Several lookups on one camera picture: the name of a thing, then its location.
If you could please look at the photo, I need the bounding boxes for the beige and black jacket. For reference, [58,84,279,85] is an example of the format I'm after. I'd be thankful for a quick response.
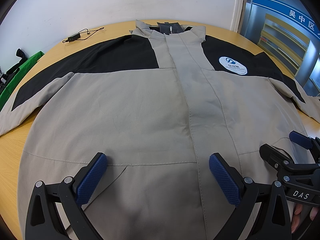
[1,21,319,239]

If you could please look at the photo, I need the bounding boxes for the person's right hand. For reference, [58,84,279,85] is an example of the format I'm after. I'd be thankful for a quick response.
[291,203,319,233]

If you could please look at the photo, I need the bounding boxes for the blue door sign banner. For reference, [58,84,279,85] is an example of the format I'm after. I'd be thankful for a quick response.
[252,0,319,40]

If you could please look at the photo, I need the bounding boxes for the green cloth covered table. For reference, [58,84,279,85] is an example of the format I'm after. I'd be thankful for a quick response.
[0,49,44,109]

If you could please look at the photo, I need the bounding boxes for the black device on green table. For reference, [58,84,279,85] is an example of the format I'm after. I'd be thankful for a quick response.
[0,48,29,91]

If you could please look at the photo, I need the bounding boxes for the black power adapter with cable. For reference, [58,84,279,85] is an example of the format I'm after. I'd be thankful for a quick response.
[62,27,104,43]

